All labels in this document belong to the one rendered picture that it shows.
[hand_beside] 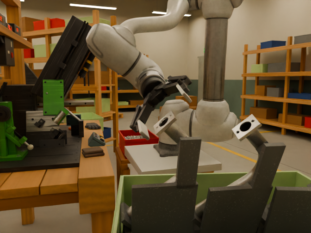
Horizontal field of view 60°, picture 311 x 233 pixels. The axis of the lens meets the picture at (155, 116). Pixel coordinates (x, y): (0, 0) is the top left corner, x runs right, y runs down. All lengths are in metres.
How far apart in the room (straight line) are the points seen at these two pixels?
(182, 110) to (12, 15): 1.69
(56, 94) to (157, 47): 9.98
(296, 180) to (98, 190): 0.73
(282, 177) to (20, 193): 0.94
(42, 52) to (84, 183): 4.27
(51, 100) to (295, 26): 6.61
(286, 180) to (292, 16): 6.80
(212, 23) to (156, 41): 10.26
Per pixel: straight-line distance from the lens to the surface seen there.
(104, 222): 1.18
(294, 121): 6.74
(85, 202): 1.14
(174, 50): 11.80
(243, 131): 0.62
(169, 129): 0.58
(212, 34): 1.28
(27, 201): 1.24
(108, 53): 0.86
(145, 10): 11.59
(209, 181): 0.95
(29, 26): 5.68
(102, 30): 0.87
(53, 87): 1.70
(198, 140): 0.57
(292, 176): 1.07
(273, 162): 0.63
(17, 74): 2.50
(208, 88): 1.30
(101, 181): 1.11
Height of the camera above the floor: 1.28
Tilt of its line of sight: 8 degrees down
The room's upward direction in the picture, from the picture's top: straight up
